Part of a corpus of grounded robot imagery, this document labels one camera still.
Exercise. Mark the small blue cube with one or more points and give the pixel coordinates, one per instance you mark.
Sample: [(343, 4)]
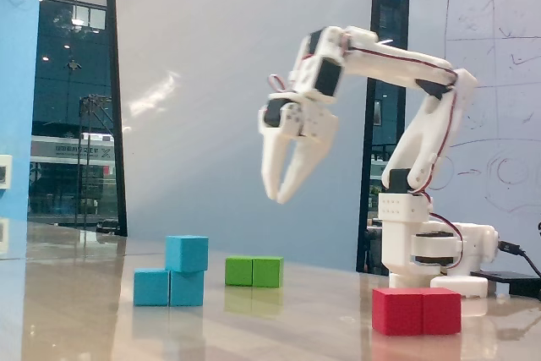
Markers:
[(186, 253)]

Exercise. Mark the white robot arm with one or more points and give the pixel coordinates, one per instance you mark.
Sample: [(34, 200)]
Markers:
[(427, 132)]

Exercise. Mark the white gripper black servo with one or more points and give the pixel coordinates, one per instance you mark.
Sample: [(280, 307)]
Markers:
[(314, 121)]

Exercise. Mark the flat black box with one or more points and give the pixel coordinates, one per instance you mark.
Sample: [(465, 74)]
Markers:
[(513, 282)]

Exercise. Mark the slim black pillar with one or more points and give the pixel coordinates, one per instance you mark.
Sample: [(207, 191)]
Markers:
[(116, 103)]

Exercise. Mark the white wall switch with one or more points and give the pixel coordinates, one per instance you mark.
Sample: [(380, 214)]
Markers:
[(5, 171)]

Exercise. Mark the long blue block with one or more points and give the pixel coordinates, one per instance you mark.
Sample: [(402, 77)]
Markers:
[(156, 289)]

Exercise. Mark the long red block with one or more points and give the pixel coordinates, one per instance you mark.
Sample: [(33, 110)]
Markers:
[(416, 312)]

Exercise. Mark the long green block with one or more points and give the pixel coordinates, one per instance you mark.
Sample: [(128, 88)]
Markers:
[(253, 272)]

